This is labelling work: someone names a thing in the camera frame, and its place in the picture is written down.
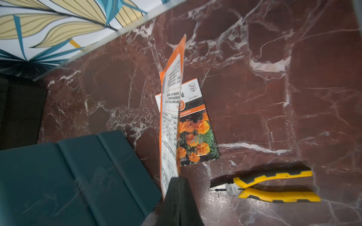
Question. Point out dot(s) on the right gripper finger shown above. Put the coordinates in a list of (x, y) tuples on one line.
[(179, 207)]

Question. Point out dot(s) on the marigold seed bag front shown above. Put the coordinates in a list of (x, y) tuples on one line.
[(198, 143)]

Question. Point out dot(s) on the teal drawer cabinet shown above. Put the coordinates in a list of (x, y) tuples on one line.
[(95, 180)]

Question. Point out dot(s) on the orange seed bag back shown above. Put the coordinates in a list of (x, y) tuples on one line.
[(171, 83)]

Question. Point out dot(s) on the yellow black pliers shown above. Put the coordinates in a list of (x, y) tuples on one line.
[(255, 184)]

